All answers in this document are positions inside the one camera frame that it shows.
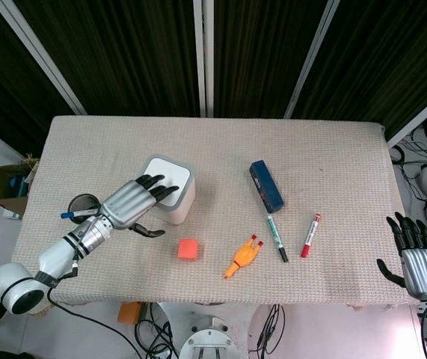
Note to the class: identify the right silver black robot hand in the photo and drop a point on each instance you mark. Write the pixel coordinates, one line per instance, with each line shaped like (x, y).
(418, 261)

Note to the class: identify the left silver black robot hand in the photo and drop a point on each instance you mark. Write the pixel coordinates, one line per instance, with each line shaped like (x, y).
(128, 205)

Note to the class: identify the white square container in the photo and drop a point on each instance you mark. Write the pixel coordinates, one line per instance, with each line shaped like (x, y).
(174, 188)

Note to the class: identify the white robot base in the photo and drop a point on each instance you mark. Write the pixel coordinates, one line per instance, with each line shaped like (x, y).
(208, 338)

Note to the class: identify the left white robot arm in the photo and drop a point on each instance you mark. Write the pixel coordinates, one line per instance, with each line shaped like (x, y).
(54, 258)

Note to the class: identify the black mesh pen holder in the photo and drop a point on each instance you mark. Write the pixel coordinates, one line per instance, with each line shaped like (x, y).
(82, 205)

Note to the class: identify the blue capped white marker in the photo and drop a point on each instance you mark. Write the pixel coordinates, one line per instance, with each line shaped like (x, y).
(80, 213)

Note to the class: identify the orange cube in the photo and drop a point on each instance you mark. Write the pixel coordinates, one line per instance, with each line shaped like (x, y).
(188, 250)

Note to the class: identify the beige woven tablecloth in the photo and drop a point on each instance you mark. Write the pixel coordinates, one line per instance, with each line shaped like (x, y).
(213, 209)

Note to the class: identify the orange box under table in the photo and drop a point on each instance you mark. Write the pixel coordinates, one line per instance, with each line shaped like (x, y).
(130, 312)

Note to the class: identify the red marker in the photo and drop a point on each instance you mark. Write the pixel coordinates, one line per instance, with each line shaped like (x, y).
(310, 235)

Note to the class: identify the brown cardboard box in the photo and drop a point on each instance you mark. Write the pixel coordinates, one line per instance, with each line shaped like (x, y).
(9, 187)

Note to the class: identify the yellow rubber chicken toy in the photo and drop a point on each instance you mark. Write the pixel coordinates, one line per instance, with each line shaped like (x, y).
(243, 256)

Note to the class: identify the dark blue rectangular box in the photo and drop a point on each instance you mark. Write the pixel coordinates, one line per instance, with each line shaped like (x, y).
(266, 185)

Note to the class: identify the green marker with black cap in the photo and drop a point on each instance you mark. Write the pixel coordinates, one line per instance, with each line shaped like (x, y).
(277, 238)

